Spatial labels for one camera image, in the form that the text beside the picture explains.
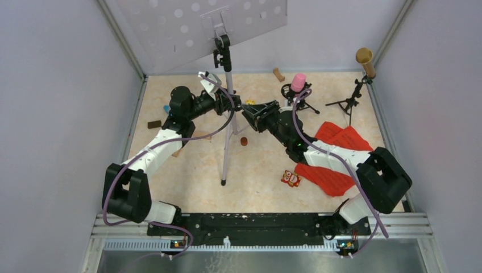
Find blue yellow toy vehicle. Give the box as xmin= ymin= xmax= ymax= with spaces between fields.
xmin=163 ymin=105 xmax=171 ymax=114

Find red owl toy block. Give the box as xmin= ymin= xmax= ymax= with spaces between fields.
xmin=281 ymin=170 xmax=301 ymax=188

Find beige wooden peg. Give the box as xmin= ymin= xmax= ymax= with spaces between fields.
xmin=172 ymin=148 xmax=182 ymax=158
xmin=192 ymin=131 xmax=211 ymax=140

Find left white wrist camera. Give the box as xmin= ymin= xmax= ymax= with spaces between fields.
xmin=198 ymin=71 xmax=222 ymax=99

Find red sheet music page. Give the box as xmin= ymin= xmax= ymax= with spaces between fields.
xmin=294 ymin=121 xmax=356 ymax=197
xmin=326 ymin=126 xmax=373 ymax=151

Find black tall microphone tripod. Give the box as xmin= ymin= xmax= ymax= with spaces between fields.
xmin=325 ymin=75 xmax=373 ymax=126

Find brown wooden cylinder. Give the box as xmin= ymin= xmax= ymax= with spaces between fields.
xmin=240 ymin=137 xmax=248 ymax=146

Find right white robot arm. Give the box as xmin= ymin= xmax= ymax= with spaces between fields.
xmin=241 ymin=101 xmax=413 ymax=234

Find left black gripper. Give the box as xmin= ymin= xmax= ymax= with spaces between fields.
xmin=187 ymin=88 xmax=240 ymax=121

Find lilac music stand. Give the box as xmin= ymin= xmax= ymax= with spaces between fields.
xmin=113 ymin=0 xmax=289 ymax=187

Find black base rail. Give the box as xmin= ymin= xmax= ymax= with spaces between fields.
xmin=147 ymin=213 xmax=371 ymax=246

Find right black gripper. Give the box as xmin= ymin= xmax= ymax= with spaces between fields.
xmin=241 ymin=100 xmax=291 ymax=147

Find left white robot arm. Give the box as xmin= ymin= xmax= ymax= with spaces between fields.
xmin=102 ymin=86 xmax=242 ymax=235

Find tan wooden block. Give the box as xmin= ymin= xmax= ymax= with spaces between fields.
xmin=273 ymin=68 xmax=285 ymax=82

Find gold microphone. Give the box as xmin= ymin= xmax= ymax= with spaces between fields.
xmin=355 ymin=47 xmax=376 ymax=78

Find dark brown wooden block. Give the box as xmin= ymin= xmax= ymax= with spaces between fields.
xmin=147 ymin=120 xmax=162 ymax=129

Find pink microphone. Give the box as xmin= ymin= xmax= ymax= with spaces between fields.
xmin=290 ymin=73 xmax=306 ymax=93

